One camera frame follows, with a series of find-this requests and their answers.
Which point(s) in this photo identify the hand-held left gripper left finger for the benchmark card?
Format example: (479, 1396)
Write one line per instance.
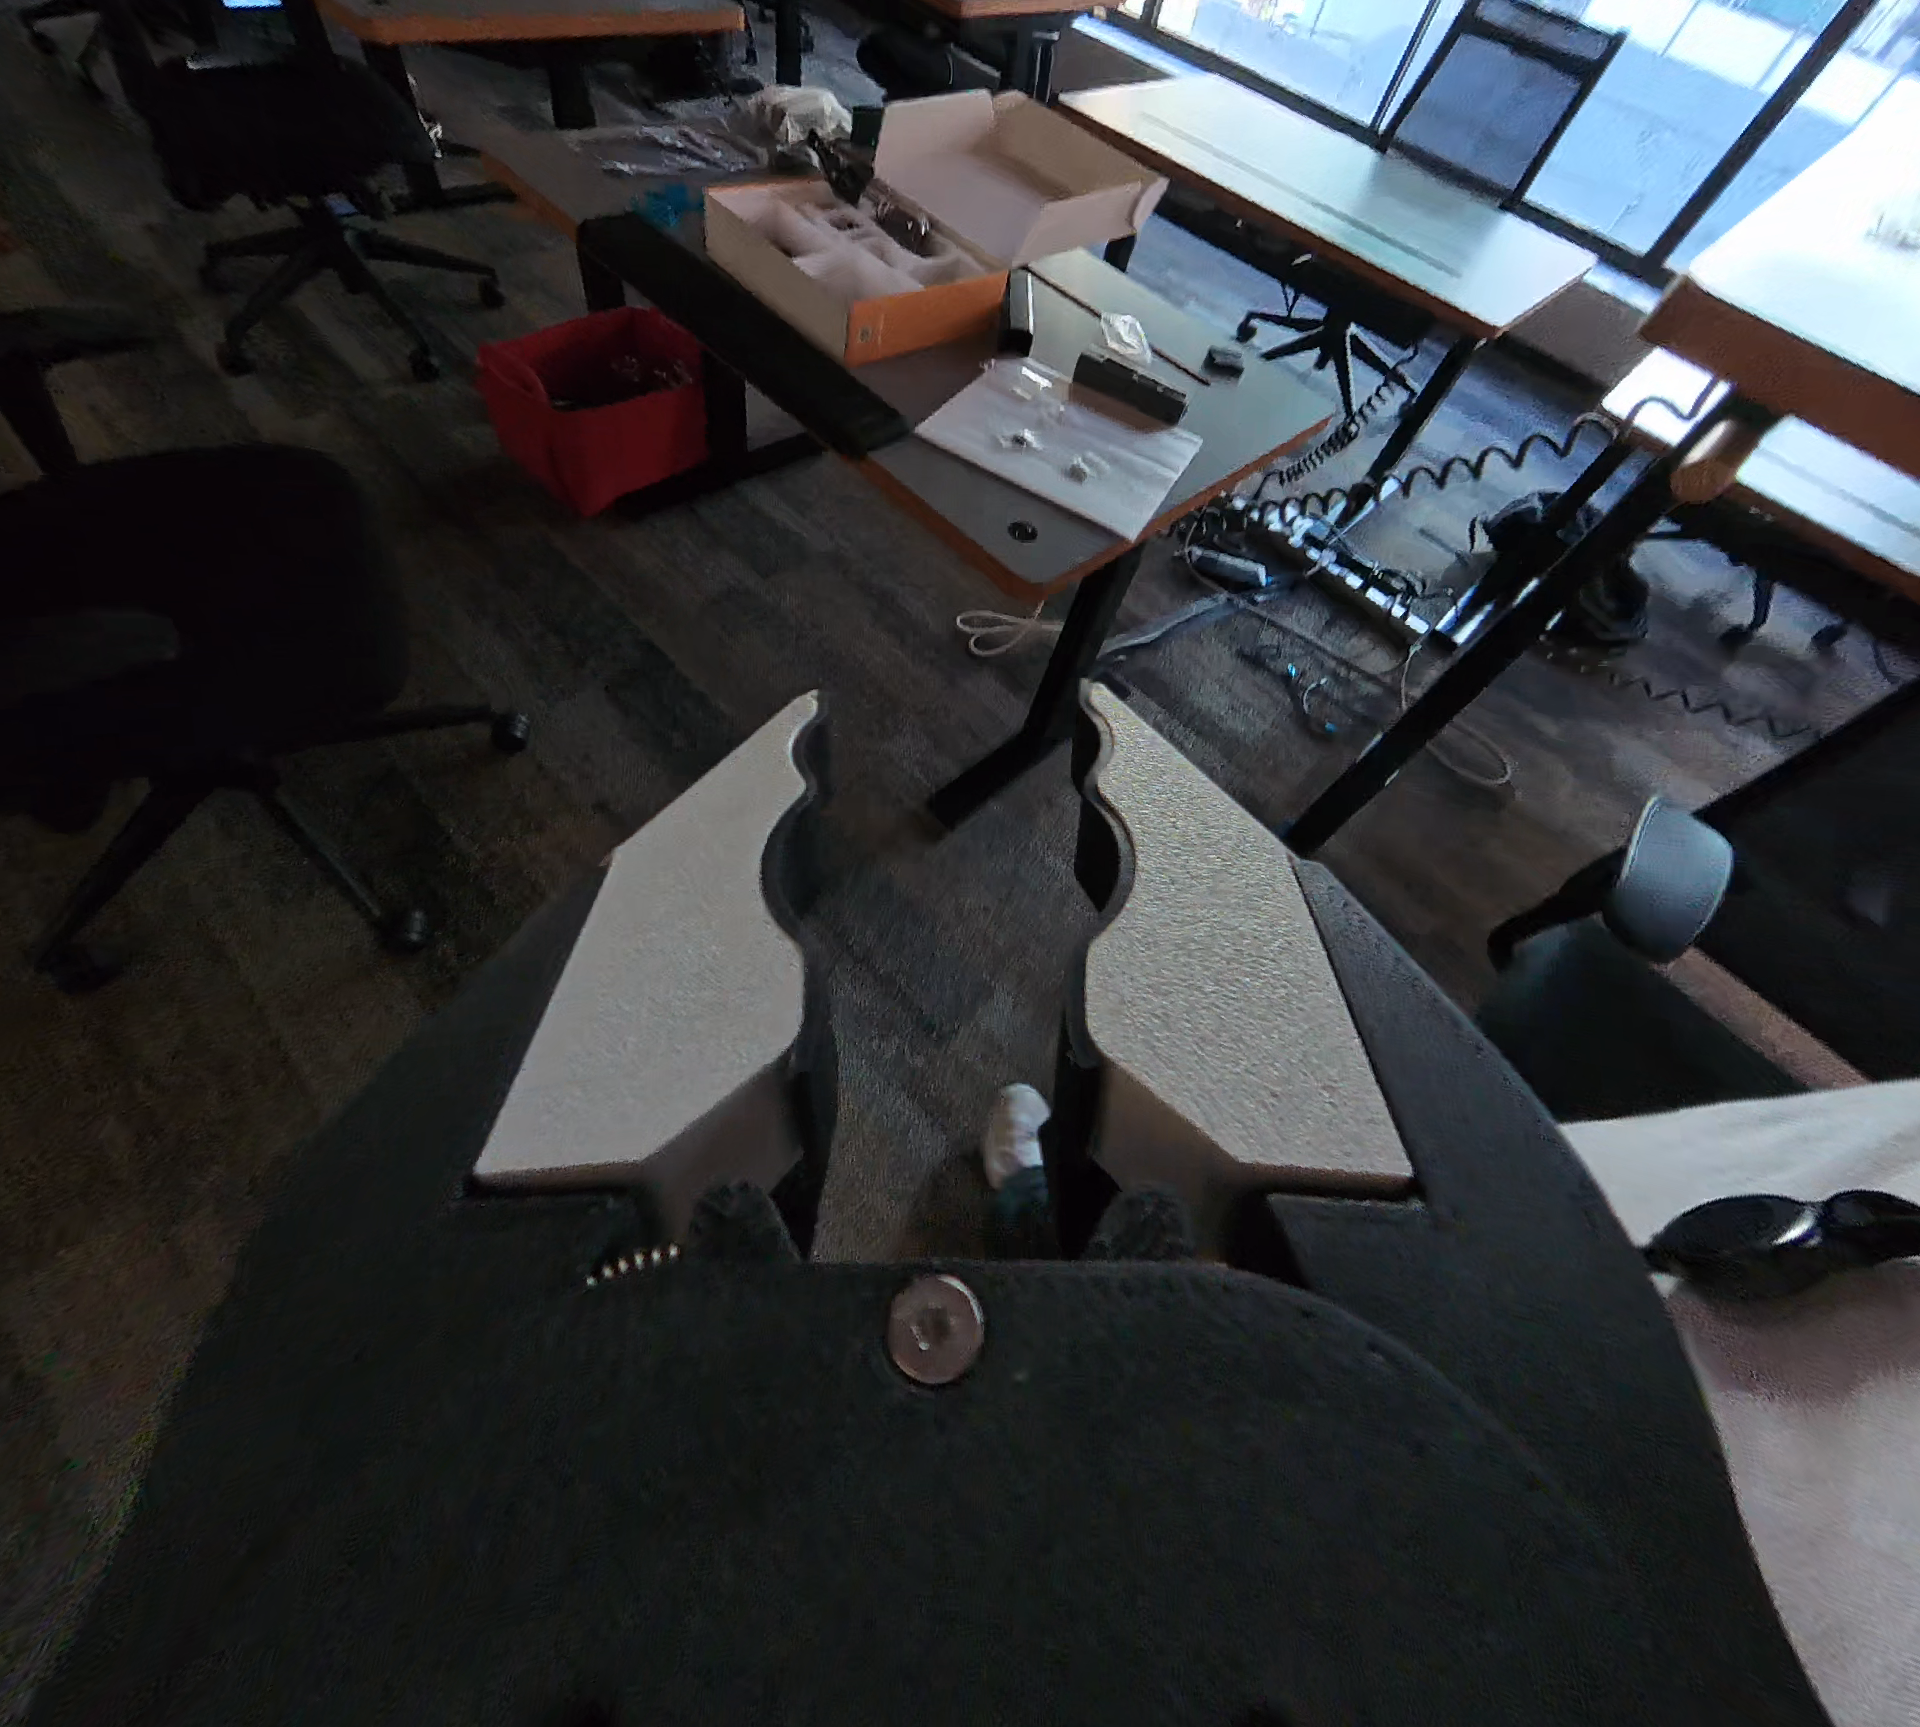
(661, 1008)

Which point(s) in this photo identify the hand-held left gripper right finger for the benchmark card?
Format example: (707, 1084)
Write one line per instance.
(1231, 1008)

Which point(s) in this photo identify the white cardboard box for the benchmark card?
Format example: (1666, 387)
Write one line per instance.
(974, 167)

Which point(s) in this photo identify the white power strip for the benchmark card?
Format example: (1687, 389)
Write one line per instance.
(1351, 573)

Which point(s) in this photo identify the white foam sheet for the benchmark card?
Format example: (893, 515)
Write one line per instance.
(1110, 467)

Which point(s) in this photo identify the black duffel bag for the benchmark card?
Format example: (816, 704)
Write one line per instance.
(1590, 589)

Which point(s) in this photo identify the red plastic bin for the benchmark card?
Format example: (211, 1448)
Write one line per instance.
(601, 453)

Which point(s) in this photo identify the small black box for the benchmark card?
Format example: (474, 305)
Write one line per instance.
(1132, 389)

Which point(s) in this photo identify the dark office chair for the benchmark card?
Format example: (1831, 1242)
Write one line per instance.
(180, 589)

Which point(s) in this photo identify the person's white t-shirt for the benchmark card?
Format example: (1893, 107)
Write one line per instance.
(1800, 1458)

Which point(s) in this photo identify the black mesh office chair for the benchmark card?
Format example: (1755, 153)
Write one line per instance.
(1500, 93)

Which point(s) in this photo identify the blue metal bracket piece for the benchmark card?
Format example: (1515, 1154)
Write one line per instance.
(661, 205)

